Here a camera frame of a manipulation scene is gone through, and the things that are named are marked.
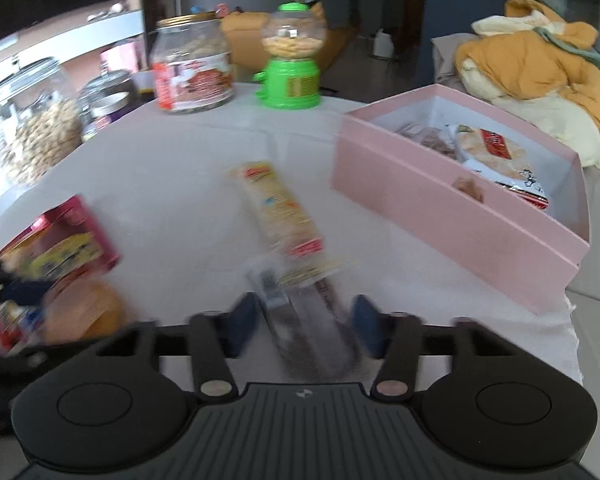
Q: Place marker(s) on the white rice cracker packet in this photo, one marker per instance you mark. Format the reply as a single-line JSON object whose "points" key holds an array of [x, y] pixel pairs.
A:
{"points": [[499, 160]]}

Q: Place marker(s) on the pink cardboard box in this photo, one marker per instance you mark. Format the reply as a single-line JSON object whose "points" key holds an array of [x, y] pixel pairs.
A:
{"points": [[528, 254]]}

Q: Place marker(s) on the clear dark snack packet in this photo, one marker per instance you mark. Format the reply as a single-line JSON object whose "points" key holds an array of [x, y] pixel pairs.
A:
{"points": [[308, 324]]}

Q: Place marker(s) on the large glass peanut jar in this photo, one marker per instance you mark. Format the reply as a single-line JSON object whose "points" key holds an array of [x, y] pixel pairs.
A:
{"points": [[40, 121]]}

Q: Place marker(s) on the yellow snack bar packet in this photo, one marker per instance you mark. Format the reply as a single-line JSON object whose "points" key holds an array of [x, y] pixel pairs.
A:
{"points": [[296, 246]]}

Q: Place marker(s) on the orange and cream blanket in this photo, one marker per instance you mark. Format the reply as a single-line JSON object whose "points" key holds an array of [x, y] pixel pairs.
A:
{"points": [[540, 68]]}

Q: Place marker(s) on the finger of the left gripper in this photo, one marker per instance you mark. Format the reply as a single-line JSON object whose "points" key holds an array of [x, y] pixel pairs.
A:
{"points": [[26, 293]]}

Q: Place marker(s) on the yellow armchair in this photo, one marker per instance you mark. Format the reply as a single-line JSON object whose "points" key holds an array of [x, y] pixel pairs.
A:
{"points": [[255, 37]]}

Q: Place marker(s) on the gold lid snack jar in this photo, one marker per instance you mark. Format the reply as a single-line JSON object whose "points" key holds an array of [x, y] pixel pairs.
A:
{"points": [[191, 62]]}

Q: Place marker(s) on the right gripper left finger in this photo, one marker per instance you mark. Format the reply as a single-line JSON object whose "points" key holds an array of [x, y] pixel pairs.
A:
{"points": [[214, 338]]}

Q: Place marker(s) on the white shelf unit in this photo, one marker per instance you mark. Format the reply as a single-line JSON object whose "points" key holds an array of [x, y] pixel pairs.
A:
{"points": [[77, 37]]}

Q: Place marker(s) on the green gumball snack dispenser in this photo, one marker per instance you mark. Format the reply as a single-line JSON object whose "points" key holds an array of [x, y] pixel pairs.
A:
{"points": [[291, 38]]}

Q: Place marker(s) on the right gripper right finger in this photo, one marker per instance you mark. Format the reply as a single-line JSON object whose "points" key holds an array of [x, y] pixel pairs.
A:
{"points": [[393, 339]]}

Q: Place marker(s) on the red snack pouch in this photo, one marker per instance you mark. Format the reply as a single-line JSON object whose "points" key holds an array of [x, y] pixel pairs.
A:
{"points": [[67, 247]]}

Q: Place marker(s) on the white table cloth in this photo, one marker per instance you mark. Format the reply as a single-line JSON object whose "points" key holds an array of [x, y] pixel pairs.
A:
{"points": [[125, 406]]}

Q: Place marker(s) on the small glass jar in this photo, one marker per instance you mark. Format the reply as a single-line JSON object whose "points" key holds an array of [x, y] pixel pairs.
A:
{"points": [[105, 99]]}

